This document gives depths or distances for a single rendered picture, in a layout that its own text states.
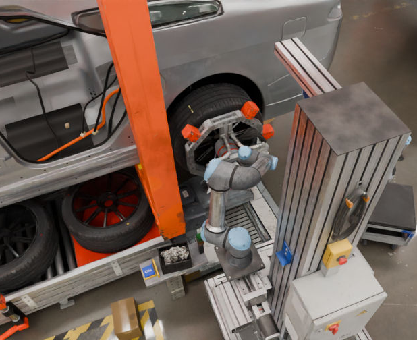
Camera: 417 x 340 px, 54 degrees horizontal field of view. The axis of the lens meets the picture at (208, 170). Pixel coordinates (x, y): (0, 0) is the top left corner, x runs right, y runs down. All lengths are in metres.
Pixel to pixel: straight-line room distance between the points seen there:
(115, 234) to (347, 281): 1.61
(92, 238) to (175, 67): 1.29
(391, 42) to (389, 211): 2.71
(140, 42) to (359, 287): 1.34
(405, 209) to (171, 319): 1.87
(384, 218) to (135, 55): 2.21
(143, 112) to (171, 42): 0.62
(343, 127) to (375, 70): 3.75
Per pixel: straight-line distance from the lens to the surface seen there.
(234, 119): 2.60
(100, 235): 2.92
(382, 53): 5.30
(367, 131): 1.30
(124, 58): 1.70
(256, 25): 2.56
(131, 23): 1.64
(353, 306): 1.87
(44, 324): 3.34
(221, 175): 1.89
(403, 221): 3.27
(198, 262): 2.76
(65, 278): 2.98
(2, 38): 4.19
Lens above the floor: 2.92
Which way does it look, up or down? 51 degrees down
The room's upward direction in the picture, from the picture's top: 4 degrees counter-clockwise
